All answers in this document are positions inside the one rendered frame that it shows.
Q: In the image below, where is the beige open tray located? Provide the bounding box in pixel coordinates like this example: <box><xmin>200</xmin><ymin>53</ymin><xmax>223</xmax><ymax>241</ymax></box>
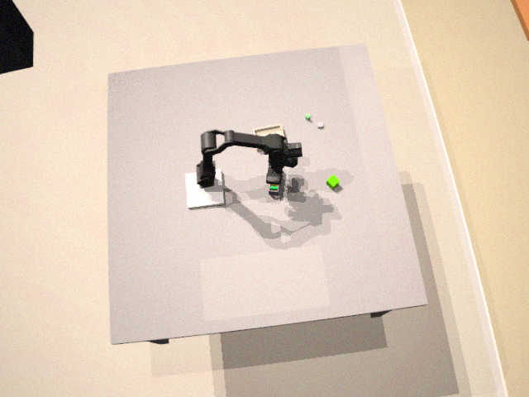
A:
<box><xmin>253</xmin><ymin>123</ymin><xmax>284</xmax><ymax>136</ymax></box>

